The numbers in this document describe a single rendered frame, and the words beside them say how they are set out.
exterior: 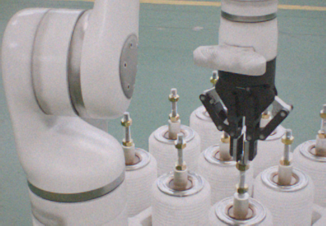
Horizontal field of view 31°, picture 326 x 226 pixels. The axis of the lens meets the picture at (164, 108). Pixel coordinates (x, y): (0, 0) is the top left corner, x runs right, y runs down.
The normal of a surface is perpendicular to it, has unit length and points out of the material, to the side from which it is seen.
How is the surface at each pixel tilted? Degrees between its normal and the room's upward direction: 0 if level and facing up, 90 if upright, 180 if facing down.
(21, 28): 37
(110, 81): 83
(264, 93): 90
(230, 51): 6
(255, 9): 90
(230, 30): 81
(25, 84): 95
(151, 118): 0
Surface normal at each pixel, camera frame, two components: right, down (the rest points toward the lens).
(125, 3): 0.88, -0.02
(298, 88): -0.02, -0.90
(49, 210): -0.43, 0.40
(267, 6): 0.50, 0.36
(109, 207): 0.73, 0.28
